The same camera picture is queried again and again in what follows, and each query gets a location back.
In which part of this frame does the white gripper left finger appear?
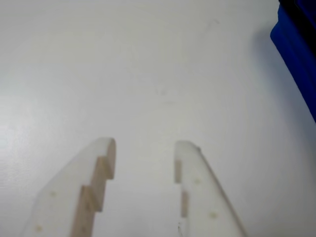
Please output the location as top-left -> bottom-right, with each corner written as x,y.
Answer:
23,137 -> 117,237

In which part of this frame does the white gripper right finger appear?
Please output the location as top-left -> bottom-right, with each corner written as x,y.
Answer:
174,140 -> 248,237

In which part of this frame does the blue square box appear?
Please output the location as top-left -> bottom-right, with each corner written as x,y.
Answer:
270,0 -> 316,124

